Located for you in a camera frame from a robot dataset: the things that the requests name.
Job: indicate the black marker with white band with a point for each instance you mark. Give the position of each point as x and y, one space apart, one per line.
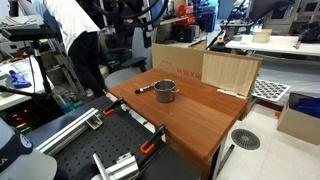
143 89

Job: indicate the small steel pot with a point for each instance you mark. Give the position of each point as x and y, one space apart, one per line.
165 94

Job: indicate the grey office chair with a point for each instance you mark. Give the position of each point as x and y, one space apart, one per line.
121 77

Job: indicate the folded cardboard sheet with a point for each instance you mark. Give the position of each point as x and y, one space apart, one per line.
226 71

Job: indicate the black perforated breadboard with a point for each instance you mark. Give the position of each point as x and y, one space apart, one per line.
106 140

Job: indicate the red container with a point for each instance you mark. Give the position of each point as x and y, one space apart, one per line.
186 13

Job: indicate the teal plastic tool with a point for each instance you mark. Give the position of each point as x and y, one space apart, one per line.
71 106

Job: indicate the person in white shirt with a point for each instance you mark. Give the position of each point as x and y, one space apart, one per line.
80 43

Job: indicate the black table leg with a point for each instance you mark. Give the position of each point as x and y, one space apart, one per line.
225 161

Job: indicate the round floor drain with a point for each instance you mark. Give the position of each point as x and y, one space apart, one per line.
245 139

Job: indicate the dotted calibration board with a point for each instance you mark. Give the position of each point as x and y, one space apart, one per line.
270 90

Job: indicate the small wooden box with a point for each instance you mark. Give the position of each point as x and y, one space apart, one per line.
262 35

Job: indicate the white work table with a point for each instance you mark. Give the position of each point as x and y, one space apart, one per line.
276 45

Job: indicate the black control box with lights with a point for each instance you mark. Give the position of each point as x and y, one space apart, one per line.
23 116

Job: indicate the cardboard box with blue contents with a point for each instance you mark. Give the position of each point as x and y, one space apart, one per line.
296 125

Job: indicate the blue glove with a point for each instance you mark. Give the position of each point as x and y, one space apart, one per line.
18 80

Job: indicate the white side table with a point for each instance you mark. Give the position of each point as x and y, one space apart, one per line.
13 98

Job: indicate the dark blue cap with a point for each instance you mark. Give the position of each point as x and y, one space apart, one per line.
15 150

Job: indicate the black bag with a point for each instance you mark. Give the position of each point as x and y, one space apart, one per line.
311 33

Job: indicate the short aluminium extrusion rail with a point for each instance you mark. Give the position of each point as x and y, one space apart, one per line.
118 168

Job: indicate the silver metal stand frame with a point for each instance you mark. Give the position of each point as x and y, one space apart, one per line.
68 78

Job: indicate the long aluminium extrusion rail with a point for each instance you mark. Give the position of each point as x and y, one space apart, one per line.
66 131

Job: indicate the black camera on tripod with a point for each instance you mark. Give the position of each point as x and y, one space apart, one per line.
30 33

